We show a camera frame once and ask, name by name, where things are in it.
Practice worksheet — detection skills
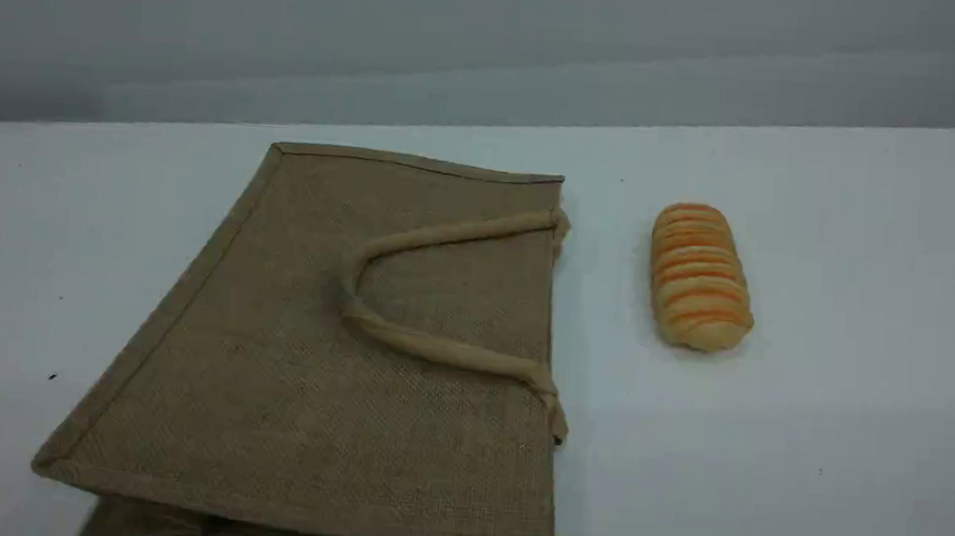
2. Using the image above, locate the brown jute tote bag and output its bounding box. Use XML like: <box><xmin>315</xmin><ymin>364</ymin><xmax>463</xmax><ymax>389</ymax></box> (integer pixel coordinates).
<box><xmin>26</xmin><ymin>126</ymin><xmax>586</xmax><ymax>536</ymax></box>

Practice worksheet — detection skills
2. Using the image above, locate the long striped orange bread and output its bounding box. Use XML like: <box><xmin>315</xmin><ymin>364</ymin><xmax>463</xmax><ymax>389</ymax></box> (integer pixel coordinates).
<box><xmin>644</xmin><ymin>200</ymin><xmax>762</xmax><ymax>356</ymax></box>

